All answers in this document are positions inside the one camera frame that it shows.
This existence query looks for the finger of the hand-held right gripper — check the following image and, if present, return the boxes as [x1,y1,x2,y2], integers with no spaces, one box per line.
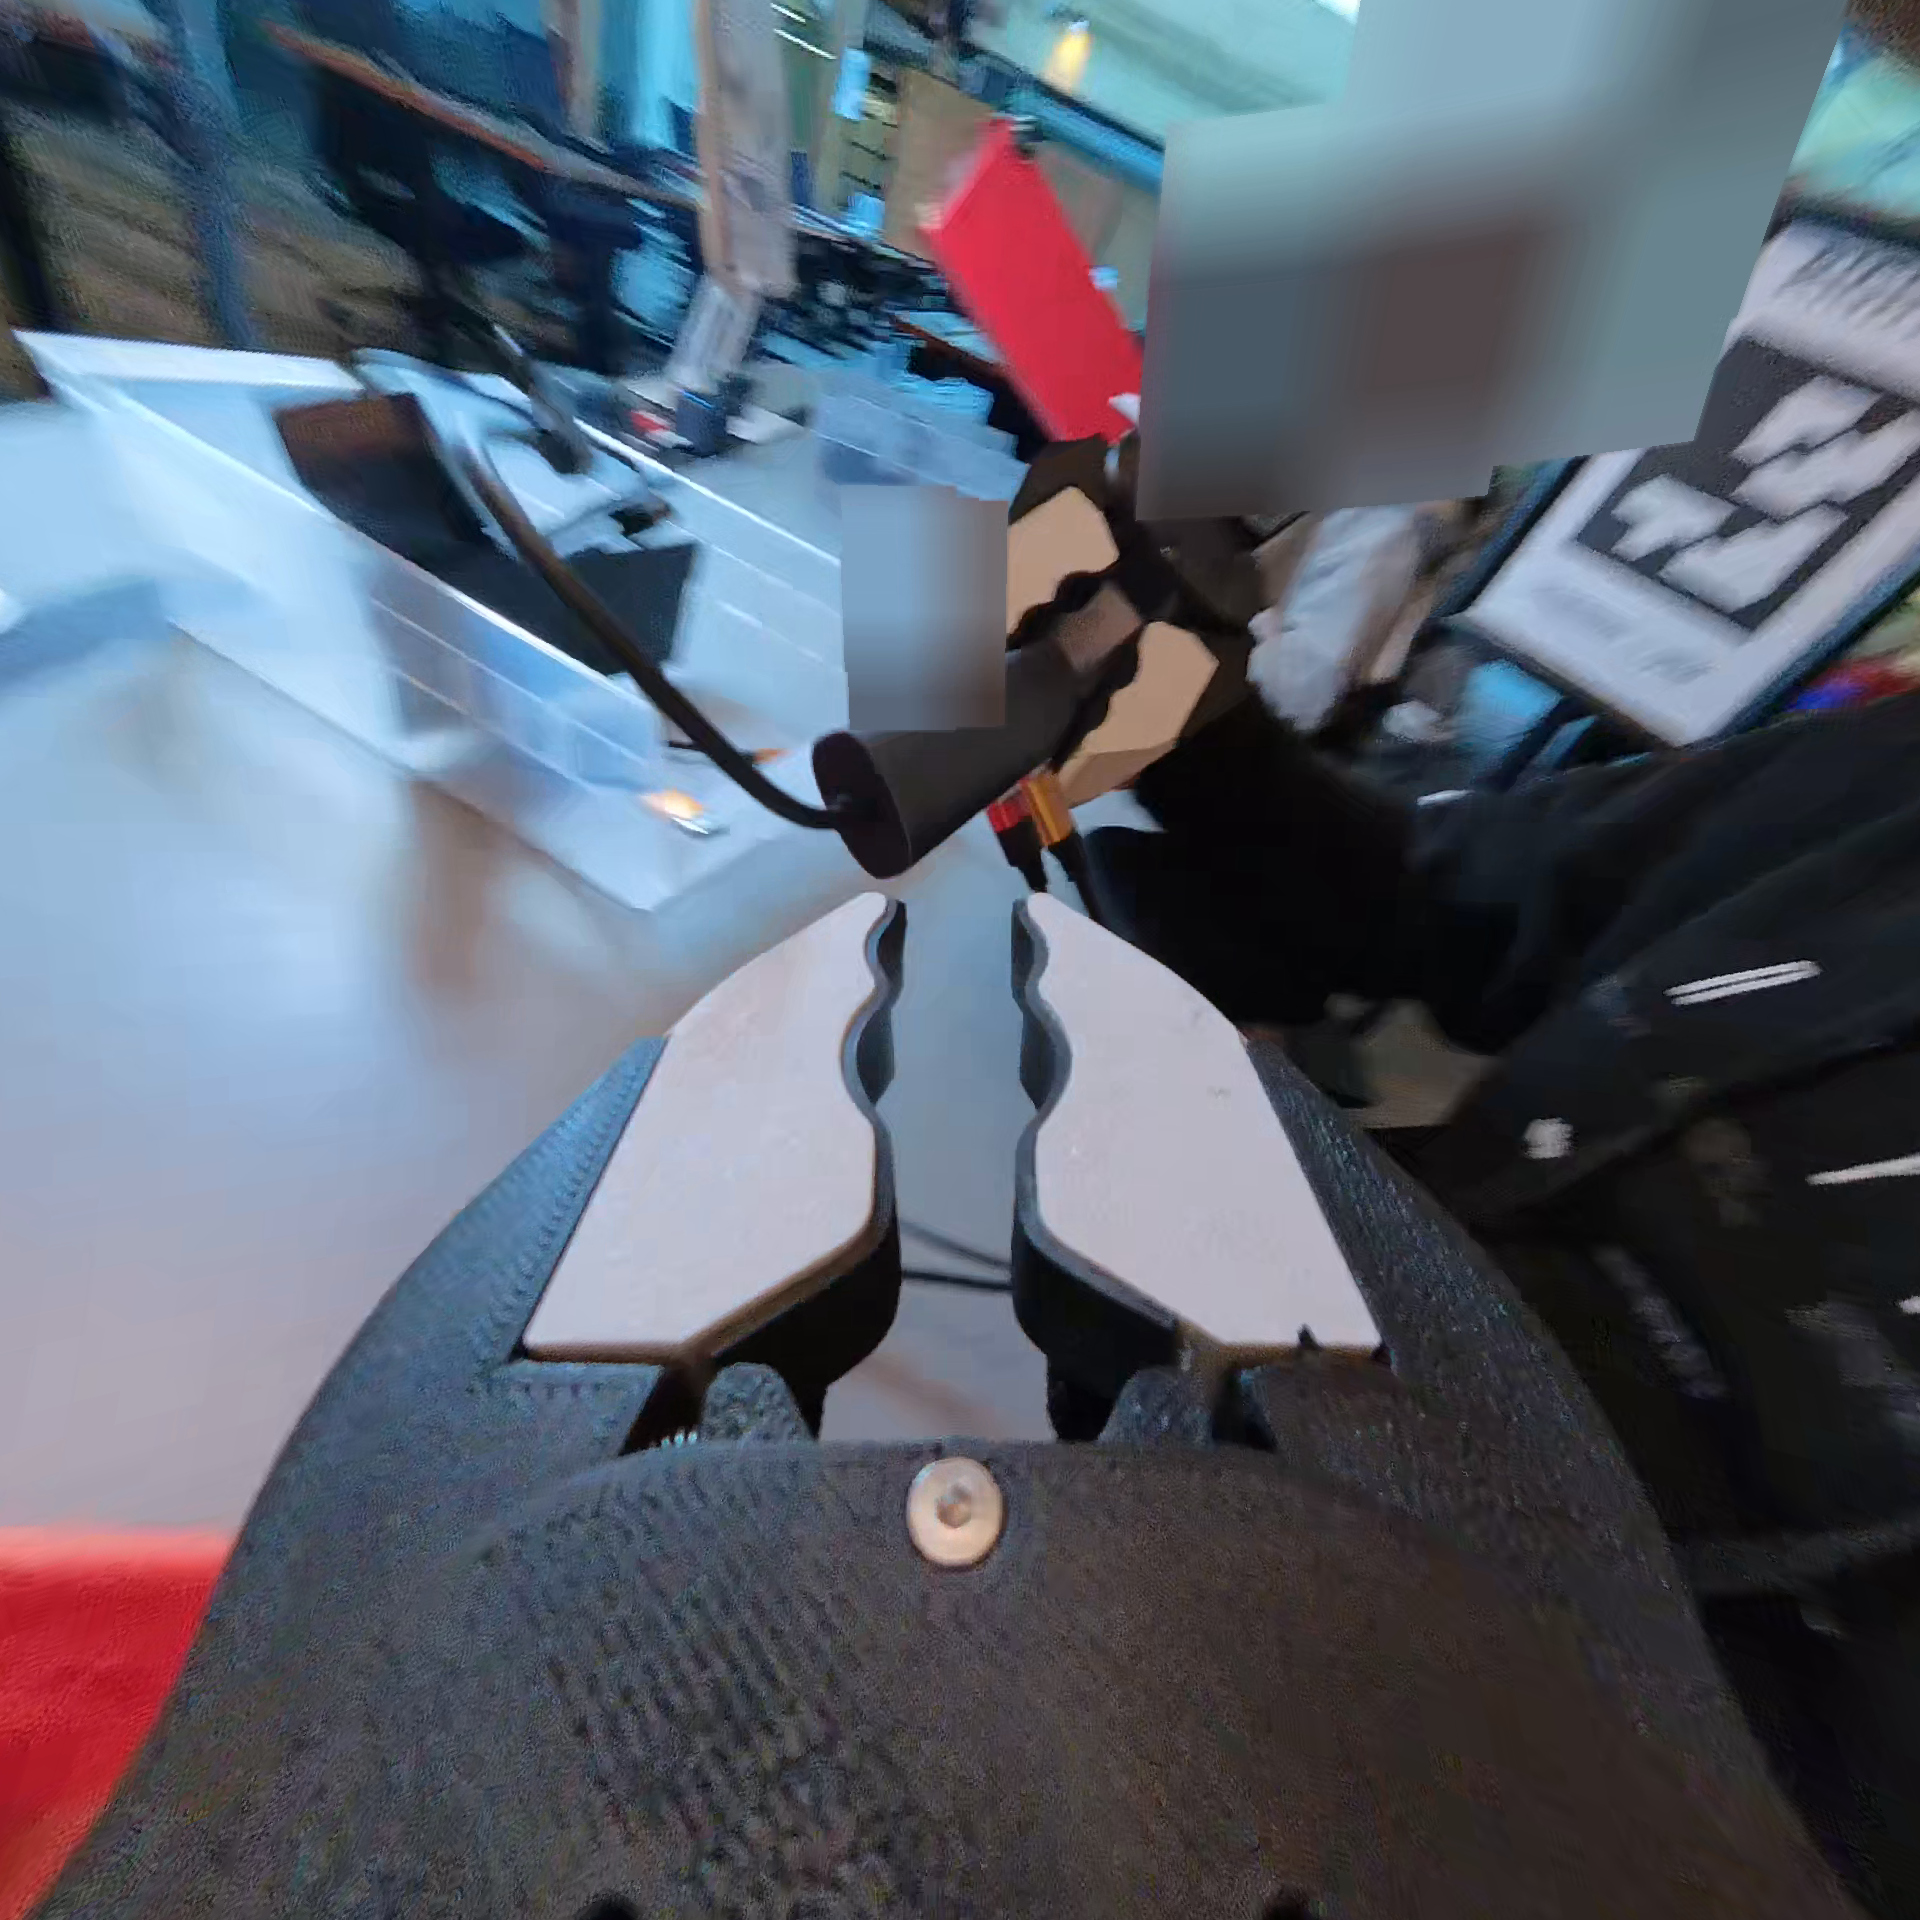
[1056,620,1226,800]
[1006,440,1144,647]

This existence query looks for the clear plastic bin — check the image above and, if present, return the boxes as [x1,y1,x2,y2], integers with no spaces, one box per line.
[17,328,848,912]

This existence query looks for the person's black hoodie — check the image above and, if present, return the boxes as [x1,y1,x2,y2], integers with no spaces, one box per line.
[1078,703,1920,1920]

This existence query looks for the red plastic bin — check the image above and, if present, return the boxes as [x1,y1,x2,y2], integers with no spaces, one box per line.
[0,1527,233,1920]

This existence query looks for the red ribbed crate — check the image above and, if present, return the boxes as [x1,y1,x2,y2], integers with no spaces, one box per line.
[914,119,1149,444]

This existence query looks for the slim hub black cable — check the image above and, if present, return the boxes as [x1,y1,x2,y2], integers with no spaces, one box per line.
[345,351,848,830]

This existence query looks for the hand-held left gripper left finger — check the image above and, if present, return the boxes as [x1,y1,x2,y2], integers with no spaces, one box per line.
[518,892,905,1418]

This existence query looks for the slim grey usb hub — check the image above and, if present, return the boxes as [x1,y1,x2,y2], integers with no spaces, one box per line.
[809,614,1121,880]

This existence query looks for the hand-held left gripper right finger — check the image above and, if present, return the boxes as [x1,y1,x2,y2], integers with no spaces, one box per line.
[1012,892,1386,1413]

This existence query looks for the large framed marker poster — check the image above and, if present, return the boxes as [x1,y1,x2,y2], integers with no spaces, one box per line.
[1458,224,1920,748]

